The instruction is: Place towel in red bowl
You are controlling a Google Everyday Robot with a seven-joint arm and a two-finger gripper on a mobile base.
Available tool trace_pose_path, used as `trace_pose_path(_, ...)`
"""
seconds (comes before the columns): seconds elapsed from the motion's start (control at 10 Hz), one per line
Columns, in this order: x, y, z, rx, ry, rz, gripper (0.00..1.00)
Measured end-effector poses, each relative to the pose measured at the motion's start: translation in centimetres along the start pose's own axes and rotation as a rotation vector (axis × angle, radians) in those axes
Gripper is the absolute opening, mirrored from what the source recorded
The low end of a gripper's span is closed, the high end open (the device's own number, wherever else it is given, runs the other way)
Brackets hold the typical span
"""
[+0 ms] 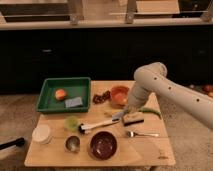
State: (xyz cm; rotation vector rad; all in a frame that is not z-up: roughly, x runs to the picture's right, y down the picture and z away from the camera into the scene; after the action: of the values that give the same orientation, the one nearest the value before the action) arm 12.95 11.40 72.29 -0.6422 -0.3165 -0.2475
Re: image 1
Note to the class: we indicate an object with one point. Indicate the red apple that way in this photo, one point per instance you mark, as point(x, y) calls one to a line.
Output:
point(60, 94)

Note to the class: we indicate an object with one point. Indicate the wooden table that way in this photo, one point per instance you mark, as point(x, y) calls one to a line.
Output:
point(143, 144)

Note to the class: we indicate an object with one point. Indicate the black handle at left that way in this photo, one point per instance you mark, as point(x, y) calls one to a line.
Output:
point(18, 142)

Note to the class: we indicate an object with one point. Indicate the small metal cup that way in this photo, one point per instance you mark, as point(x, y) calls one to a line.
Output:
point(72, 144)

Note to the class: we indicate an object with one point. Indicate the green plastic cup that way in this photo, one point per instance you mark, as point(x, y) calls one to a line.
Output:
point(71, 123)

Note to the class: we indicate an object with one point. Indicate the silver fork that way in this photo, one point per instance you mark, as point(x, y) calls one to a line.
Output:
point(133, 134)

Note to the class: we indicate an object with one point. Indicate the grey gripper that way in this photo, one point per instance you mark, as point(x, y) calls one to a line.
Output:
point(119, 114)

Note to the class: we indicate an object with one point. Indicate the black wooden scrub brush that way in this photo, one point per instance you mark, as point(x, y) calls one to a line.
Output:
point(132, 118)

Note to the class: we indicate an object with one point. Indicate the green plastic tray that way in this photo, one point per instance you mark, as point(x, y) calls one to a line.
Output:
point(74, 87)

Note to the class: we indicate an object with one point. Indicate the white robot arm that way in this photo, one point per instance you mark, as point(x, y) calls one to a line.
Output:
point(153, 78)

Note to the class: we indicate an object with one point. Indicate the grey folded towel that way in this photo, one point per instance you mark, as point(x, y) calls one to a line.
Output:
point(73, 102)

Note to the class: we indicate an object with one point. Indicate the green chili pepper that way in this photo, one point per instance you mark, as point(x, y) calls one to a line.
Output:
point(150, 110)

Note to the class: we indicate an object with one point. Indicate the dark grape bunch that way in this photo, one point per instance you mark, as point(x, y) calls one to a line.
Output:
point(99, 99)

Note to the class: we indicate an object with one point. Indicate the dark red bowl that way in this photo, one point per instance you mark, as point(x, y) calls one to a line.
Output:
point(103, 145)

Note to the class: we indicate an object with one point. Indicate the orange bowl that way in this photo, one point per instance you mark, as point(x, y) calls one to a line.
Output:
point(119, 95)

